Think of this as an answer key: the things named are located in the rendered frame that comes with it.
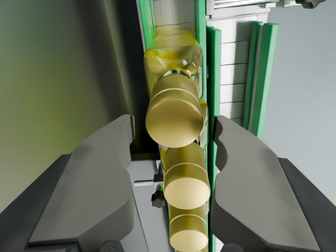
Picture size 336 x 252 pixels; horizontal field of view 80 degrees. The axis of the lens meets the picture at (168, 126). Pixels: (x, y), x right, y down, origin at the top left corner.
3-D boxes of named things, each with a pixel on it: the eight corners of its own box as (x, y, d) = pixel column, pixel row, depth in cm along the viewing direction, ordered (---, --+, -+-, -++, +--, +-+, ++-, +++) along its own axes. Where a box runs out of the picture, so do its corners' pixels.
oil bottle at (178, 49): (157, 31, 35) (137, 55, 16) (190, 27, 34) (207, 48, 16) (161, 64, 38) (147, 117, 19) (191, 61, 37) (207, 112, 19)
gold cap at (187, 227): (167, 189, 20) (165, 230, 17) (202, 187, 20) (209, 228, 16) (171, 212, 22) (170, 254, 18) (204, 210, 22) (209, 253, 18)
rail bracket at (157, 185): (138, 153, 49) (127, 197, 37) (167, 151, 48) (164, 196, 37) (141, 165, 51) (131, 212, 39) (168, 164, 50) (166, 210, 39)
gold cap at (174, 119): (150, 73, 15) (141, 96, 11) (199, 73, 14) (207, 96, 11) (152, 117, 16) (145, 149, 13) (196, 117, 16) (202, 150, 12)
